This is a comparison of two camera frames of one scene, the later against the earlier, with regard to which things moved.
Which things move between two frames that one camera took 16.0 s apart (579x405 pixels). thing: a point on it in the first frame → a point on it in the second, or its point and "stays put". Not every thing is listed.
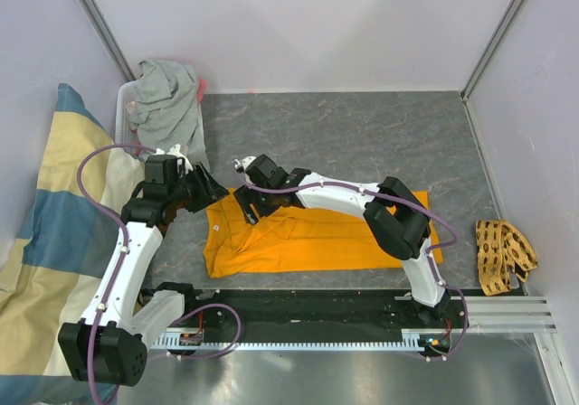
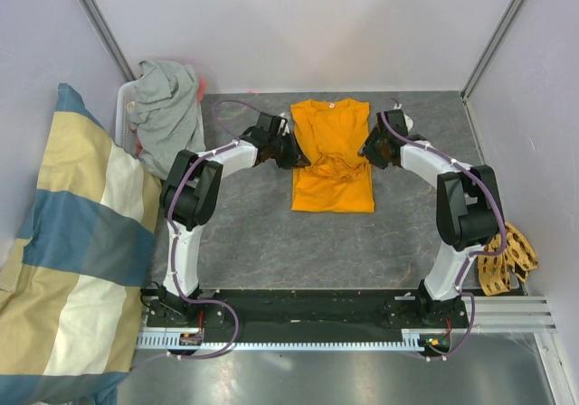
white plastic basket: x=124 y=133 stays put
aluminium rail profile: x=508 y=315 stays put
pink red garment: x=201 y=89 stays put
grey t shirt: x=166 y=109 stays put
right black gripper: x=245 y=196 → x=367 y=148
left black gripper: x=209 y=190 → x=296 y=158
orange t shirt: x=298 y=240 → x=338 y=179
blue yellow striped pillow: x=85 y=180 stays put
